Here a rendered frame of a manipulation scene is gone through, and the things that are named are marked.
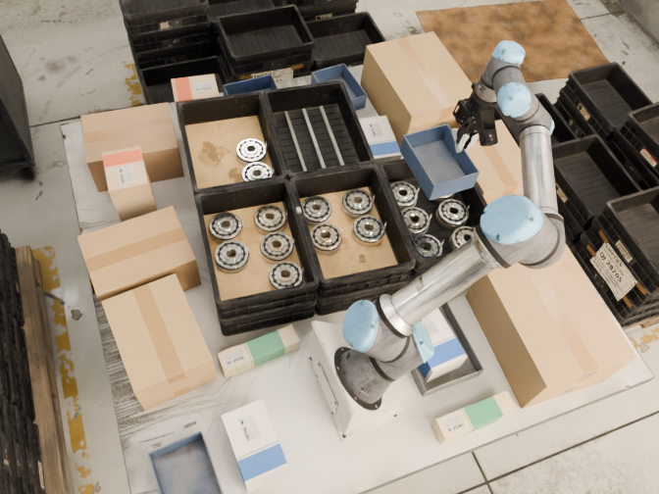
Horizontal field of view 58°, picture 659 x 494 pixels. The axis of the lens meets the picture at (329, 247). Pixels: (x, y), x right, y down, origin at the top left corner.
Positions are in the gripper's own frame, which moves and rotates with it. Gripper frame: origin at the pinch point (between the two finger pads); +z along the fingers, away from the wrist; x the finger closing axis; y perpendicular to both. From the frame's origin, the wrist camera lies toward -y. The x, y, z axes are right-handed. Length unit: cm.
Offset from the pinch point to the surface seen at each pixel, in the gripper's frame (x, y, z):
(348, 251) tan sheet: 30.7, -7.0, 34.2
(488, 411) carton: 7, -66, 38
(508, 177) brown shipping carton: -31.6, 3.7, 22.3
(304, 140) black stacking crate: 30, 41, 34
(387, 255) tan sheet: 19.2, -12.0, 32.6
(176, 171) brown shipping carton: 74, 47, 49
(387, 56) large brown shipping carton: -11, 68, 21
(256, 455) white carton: 74, -58, 44
